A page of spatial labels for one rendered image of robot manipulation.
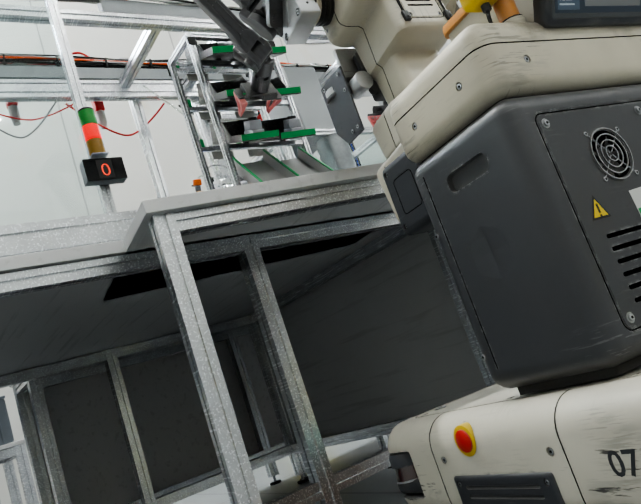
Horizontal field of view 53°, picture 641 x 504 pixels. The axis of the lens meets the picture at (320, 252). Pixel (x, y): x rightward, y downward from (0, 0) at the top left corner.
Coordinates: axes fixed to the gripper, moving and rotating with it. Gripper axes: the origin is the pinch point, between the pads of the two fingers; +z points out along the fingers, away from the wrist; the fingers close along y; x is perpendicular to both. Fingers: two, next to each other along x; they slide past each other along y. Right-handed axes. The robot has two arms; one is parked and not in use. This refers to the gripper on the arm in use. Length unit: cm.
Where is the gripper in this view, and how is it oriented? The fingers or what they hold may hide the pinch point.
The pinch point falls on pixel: (254, 111)
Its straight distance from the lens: 212.4
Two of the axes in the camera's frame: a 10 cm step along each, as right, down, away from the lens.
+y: -8.5, 2.1, -4.8
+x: 4.7, 7.2, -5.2
